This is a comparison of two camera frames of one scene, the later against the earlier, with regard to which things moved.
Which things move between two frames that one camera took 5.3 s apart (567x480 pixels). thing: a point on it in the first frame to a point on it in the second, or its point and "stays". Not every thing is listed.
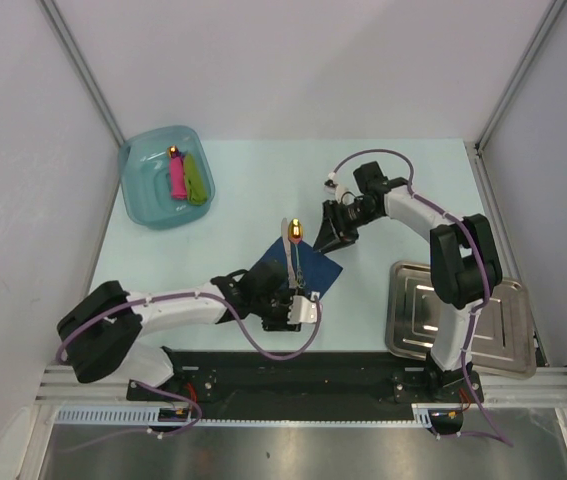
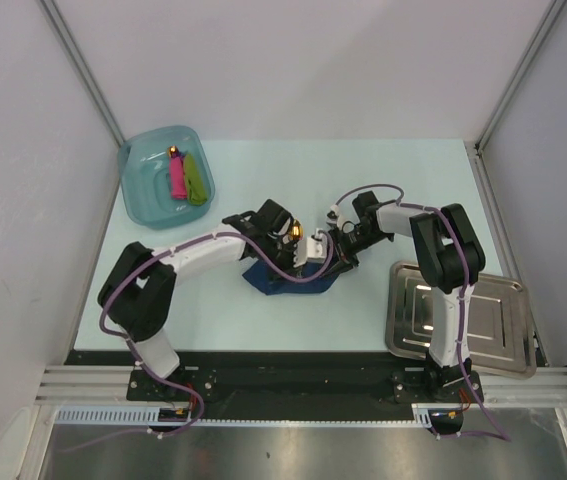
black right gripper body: (348, 217) to (348, 245)
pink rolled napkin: (177, 177) stays
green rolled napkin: (196, 188) stays
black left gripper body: (274, 312) to (283, 255)
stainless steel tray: (501, 335) stays
